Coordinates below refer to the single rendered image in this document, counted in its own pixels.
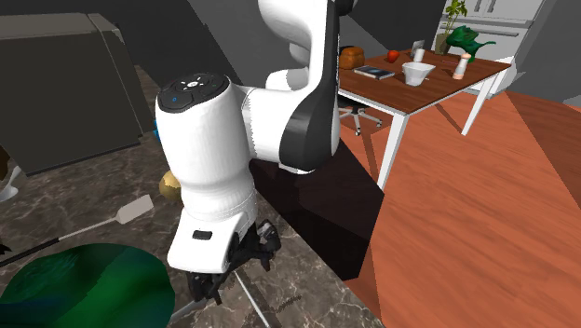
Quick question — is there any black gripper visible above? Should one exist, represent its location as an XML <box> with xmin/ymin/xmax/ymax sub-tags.
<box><xmin>187</xmin><ymin>219</ymin><xmax>283</xmax><ymax>307</ymax></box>

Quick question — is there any silver metal utensil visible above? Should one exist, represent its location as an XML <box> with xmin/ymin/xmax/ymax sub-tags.
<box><xmin>169</xmin><ymin>268</ymin><xmax>274</xmax><ymax>328</ymax></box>

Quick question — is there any gold ball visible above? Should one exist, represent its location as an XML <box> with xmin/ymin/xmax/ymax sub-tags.
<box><xmin>157</xmin><ymin>170</ymin><xmax>182</xmax><ymax>201</ymax></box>

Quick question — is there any dark robot stand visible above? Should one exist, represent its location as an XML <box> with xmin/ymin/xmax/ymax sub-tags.
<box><xmin>248</xmin><ymin>139</ymin><xmax>385</xmax><ymax>281</ymax></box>

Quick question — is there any green bowl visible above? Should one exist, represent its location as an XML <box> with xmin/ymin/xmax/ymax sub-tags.
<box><xmin>0</xmin><ymin>242</ymin><xmax>176</xmax><ymax>328</ymax></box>

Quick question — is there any white office chair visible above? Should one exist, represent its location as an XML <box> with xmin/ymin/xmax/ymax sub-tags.
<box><xmin>337</xmin><ymin>97</ymin><xmax>384</xmax><ymax>137</ymax></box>

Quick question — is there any dark book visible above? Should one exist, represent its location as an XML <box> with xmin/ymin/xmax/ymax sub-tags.
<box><xmin>353</xmin><ymin>64</ymin><xmax>397</xmax><ymax>81</ymax></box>

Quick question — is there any brown bread loaf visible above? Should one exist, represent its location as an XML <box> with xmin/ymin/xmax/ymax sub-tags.
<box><xmin>338</xmin><ymin>45</ymin><xmax>367</xmax><ymax>71</ymax></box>

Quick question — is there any white curved object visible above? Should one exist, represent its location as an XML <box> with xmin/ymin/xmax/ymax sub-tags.
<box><xmin>0</xmin><ymin>165</ymin><xmax>23</xmax><ymax>204</ymax></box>

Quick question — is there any brown table with white legs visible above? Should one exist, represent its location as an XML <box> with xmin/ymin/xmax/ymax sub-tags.
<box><xmin>337</xmin><ymin>47</ymin><xmax>517</xmax><ymax>192</ymax></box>

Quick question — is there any brown object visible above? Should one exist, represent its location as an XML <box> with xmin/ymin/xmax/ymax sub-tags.
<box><xmin>0</xmin><ymin>144</ymin><xmax>11</xmax><ymax>181</ymax></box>

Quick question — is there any white bowl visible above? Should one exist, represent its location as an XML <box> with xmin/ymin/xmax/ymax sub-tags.
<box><xmin>401</xmin><ymin>61</ymin><xmax>438</xmax><ymax>88</ymax></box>

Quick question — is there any white shaker with pink base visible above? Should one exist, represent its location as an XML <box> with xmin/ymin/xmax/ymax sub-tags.
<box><xmin>452</xmin><ymin>51</ymin><xmax>473</xmax><ymax>81</ymax></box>

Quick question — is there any green potted plant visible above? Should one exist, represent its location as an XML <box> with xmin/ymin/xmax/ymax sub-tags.
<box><xmin>434</xmin><ymin>0</ymin><xmax>469</xmax><ymax>57</ymax></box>

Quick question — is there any green dinosaur figure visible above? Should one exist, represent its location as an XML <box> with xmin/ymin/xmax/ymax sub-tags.
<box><xmin>445</xmin><ymin>25</ymin><xmax>497</xmax><ymax>64</ymax></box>

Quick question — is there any white cabinet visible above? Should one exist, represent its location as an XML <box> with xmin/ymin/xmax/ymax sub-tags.
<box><xmin>435</xmin><ymin>0</ymin><xmax>561</xmax><ymax>62</ymax></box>

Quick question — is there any white spatula with black handle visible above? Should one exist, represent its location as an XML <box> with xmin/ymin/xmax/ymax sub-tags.
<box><xmin>0</xmin><ymin>194</ymin><xmax>155</xmax><ymax>268</ymax></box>

